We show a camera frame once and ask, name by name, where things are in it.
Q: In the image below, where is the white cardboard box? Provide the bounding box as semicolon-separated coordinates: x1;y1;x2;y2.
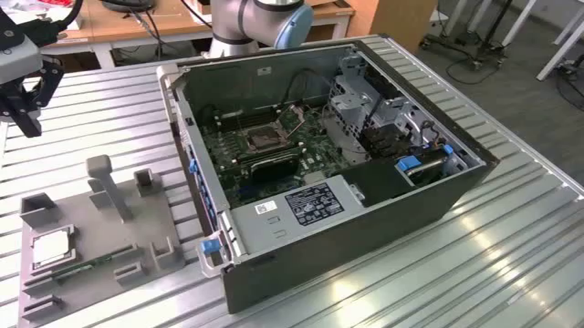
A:
61;0;87;31

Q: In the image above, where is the white table with legs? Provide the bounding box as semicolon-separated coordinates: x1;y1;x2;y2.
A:
437;0;537;47

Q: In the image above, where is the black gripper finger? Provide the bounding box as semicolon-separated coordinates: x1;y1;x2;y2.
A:
0;57;64;138

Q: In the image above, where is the open black PC case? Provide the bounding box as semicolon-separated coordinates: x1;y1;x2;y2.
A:
156;33;501;314

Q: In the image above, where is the square silver CPU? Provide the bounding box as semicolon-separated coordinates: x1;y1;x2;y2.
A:
30;229;76;266

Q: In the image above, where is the glossy black fan shroud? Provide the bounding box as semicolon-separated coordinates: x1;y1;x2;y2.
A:
248;155;302;184

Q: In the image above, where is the silver drive cage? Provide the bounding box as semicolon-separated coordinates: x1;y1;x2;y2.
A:
326;73;382;137

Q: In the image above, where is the green RAM stick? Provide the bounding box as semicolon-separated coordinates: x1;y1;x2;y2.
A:
52;251;128;284

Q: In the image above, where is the coloured wire bundle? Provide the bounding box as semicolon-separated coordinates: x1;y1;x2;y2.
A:
421;121;450;151

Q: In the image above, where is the CPU socket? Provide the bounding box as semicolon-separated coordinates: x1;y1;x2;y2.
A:
244;125;295;154

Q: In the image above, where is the metal socket cover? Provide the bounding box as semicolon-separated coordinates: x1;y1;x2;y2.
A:
278;105;315;126

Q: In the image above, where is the silver power supply unit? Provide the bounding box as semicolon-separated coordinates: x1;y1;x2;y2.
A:
227;176;366;257

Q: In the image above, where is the socket locking lever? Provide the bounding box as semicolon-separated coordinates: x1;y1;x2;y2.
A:
288;114;308;136

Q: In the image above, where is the hard disk in blue carrier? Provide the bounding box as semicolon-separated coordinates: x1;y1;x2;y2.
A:
395;145;453;187

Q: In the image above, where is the black looped data cable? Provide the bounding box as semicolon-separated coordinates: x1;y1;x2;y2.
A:
280;68;330;107

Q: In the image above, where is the black plastic inner cover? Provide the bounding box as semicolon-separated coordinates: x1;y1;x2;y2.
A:
341;160;415;208

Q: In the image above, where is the wooden cabinet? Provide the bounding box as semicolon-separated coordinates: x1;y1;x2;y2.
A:
349;0;438;55

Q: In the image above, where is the grey parts rack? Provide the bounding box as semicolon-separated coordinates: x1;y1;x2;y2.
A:
17;154;187;324

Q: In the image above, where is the white table leg frame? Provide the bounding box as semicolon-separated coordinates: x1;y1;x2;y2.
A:
536;0;584;82

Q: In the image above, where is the green motherboard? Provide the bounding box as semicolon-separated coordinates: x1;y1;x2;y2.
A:
200;107;353;206

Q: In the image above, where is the black RAM slot bank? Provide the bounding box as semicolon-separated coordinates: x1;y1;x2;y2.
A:
211;108;280;133
218;152;300;172

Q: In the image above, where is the black wheeled stand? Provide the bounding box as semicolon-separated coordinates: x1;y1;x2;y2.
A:
418;0;510;71

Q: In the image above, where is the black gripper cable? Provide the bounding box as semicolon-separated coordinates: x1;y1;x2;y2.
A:
43;0;88;30

